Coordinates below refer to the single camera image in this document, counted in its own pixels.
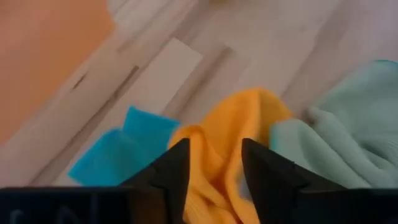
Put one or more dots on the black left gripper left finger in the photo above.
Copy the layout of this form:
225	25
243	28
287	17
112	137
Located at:
174	168

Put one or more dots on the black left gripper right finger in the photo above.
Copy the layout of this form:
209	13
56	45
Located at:
270	174

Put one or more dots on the teal blue microfiber towel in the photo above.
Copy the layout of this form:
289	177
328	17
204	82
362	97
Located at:
124	149

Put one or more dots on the orange microfiber towel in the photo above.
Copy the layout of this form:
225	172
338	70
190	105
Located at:
224	124

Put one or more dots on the light green microfiber towel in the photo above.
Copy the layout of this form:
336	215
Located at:
342	133

